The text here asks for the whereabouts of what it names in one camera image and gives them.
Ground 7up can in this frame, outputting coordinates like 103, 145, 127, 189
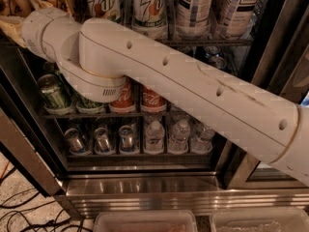
87, 0, 124, 23
132, 0, 167, 40

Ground middle silver blue can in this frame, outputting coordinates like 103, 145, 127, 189
94, 128, 112, 154

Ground silver blue can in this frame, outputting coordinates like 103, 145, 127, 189
65, 129, 86, 154
94, 128, 112, 154
119, 126, 135, 153

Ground glass fridge door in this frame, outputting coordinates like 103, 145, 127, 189
224, 0, 309, 189

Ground steel fridge cabinet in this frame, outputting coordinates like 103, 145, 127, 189
0, 0, 308, 219

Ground clear plastic bin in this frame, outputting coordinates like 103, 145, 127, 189
210, 207, 309, 232
93, 210, 198, 232

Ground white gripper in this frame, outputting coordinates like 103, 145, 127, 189
0, 0, 81, 62

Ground right Teas Tea bottle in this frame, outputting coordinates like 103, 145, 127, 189
213, 0, 258, 40

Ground water bottle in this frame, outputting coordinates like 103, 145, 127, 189
168, 120, 191, 155
191, 123, 215, 155
145, 121, 165, 155

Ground front right Coca-Cola can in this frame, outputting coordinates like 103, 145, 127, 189
141, 86, 166, 111

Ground middle water bottle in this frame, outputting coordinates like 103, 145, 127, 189
168, 120, 191, 155

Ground black floor cables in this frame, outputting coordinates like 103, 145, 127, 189
0, 166, 95, 232

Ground left 7UP can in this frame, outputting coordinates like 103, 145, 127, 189
87, 0, 124, 23

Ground green can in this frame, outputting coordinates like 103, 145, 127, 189
38, 74, 71, 109
76, 95, 105, 114

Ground front left green can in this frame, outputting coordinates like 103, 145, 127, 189
38, 74, 71, 109

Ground right 7UP can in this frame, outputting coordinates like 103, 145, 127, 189
132, 0, 167, 40

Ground coca-cola can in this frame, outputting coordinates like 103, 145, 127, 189
141, 86, 166, 111
109, 79, 134, 113

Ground right water bottle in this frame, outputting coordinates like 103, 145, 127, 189
191, 123, 215, 155

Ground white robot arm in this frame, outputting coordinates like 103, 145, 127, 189
1, 7, 309, 186

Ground left clear plastic bin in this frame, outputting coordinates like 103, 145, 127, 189
93, 210, 198, 232

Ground right clear plastic bin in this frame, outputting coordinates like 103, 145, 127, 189
210, 207, 309, 232

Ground left water bottle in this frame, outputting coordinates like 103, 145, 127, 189
145, 121, 165, 155

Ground right silver blue can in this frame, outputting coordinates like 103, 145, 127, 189
119, 126, 135, 153

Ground top wire shelf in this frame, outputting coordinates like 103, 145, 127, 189
0, 38, 254, 48

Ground left Teas Tea bottle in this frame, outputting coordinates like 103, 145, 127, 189
175, 0, 211, 40

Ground teas tea bottle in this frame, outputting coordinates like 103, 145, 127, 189
213, 0, 258, 40
175, 0, 211, 40

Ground left silver blue can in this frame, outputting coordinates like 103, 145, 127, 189
65, 129, 86, 154

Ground front right green can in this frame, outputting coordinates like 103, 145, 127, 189
76, 95, 105, 114

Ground front left Coca-Cola can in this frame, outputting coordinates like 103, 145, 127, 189
109, 79, 134, 113

